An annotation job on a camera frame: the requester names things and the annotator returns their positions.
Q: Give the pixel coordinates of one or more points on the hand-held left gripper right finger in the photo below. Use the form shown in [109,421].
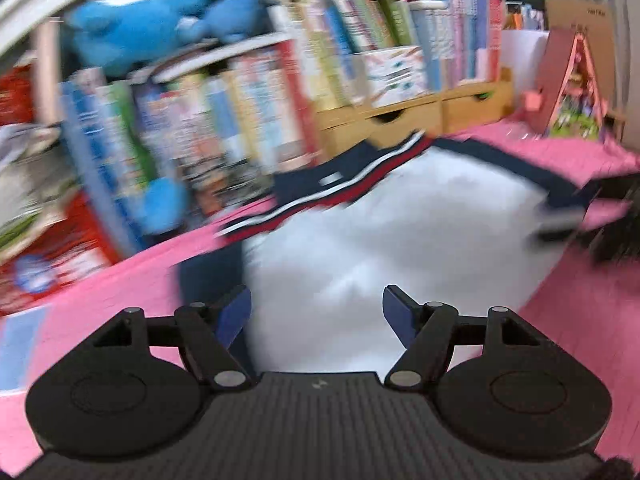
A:
[400,317]

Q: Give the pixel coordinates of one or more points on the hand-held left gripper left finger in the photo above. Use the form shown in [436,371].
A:
[232,317]

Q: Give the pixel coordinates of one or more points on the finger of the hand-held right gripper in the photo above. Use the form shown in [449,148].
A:
[560,225]

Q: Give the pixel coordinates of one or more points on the navy and white jacket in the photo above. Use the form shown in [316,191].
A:
[400,235]

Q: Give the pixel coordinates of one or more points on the round blue plush ball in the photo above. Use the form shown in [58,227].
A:
[165,205]

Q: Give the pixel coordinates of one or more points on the pink wooden toy house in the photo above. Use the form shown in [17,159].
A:
[565,85]

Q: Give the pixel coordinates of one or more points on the white paper sheet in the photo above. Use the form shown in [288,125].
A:
[520,70]

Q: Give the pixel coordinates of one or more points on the large red plastic crate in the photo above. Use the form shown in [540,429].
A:
[75,260]

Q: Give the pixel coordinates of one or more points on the wooden drawer organizer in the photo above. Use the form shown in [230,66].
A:
[415,115]

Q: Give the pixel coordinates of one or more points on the row of thin blue books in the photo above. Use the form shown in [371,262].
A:
[110,160]

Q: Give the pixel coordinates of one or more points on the brown cardboard box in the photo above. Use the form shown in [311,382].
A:
[595,25]

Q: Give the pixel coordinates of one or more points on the light blue notebook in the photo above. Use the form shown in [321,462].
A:
[22,350]

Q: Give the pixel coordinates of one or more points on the row of colourful upright books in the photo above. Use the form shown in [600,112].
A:
[260,100]

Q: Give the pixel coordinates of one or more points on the white box with pencil print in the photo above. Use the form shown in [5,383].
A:
[395,75]

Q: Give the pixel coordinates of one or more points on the stack of paper booklets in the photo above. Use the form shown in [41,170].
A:
[30,185]

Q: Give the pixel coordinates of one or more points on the pale pink flat board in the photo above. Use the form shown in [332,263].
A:
[47,75]

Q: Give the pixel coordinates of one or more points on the small blue plush toy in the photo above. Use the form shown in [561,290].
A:
[235,10]

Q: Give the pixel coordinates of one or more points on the small red plastic crate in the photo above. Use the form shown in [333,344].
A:
[15,95]

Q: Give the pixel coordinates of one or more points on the large blue plush toy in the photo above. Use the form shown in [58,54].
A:
[130,15]

